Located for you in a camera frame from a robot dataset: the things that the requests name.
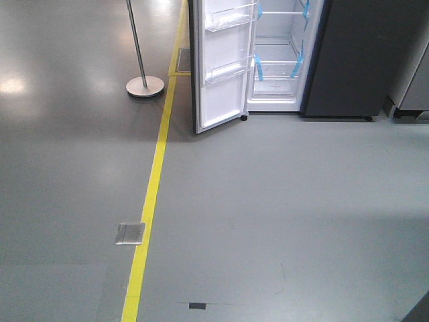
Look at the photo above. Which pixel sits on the fridge door with white liner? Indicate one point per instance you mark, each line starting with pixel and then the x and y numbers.
pixel 221 35

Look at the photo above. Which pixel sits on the clear fridge crisper drawer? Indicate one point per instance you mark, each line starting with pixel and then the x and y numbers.
pixel 277 81

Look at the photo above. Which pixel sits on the dark grey side-by-side fridge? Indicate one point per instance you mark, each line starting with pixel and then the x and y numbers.
pixel 352 49

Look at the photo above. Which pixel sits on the white upper fridge shelf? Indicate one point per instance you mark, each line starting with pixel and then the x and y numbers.
pixel 300 13

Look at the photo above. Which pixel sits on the clear middle door bin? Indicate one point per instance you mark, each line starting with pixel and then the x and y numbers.
pixel 229 70

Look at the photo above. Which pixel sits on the clear door bin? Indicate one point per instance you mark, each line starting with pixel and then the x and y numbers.
pixel 229 70
pixel 218 20

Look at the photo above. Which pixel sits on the silver pole stand round base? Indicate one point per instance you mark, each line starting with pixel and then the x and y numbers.
pixel 143 86

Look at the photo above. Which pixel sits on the blue tape strip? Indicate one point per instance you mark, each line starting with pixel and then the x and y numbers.
pixel 258 67
pixel 299 62
pixel 306 14

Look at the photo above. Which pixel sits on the metal floor socket plate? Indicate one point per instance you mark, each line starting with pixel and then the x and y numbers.
pixel 130 234

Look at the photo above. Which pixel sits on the clear upper door bin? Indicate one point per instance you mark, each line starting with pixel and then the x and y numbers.
pixel 218 20

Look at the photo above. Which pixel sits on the black floor tape patch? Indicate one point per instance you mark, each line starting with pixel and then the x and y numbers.
pixel 199 306

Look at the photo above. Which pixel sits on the yellow floor tape line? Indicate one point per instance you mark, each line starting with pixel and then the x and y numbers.
pixel 137 272

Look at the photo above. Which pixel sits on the stainless appliance on right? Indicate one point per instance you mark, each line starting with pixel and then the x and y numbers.
pixel 407 98

